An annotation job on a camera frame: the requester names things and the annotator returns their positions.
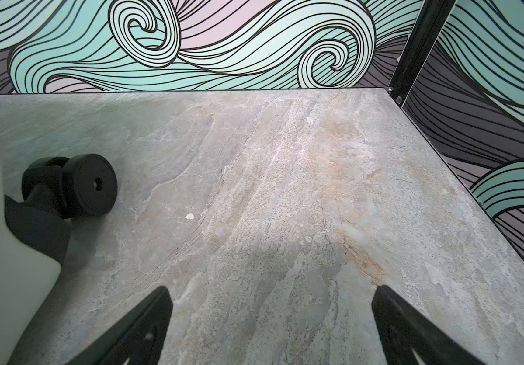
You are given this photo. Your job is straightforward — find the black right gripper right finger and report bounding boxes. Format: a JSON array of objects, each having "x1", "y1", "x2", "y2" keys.
[{"x1": 371, "y1": 285, "x2": 482, "y2": 364}]

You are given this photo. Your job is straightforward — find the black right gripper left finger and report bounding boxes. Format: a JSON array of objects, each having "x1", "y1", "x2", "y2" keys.
[{"x1": 69, "y1": 286, "x2": 174, "y2": 364}]

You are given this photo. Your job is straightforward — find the white hard-shell suitcase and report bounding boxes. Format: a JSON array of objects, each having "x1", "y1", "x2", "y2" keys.
[{"x1": 0, "y1": 154, "x2": 117, "y2": 364}]

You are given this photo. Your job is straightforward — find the black corner frame post right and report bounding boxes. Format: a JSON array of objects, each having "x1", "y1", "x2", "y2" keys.
[{"x1": 388, "y1": 0, "x2": 456, "y2": 107}]

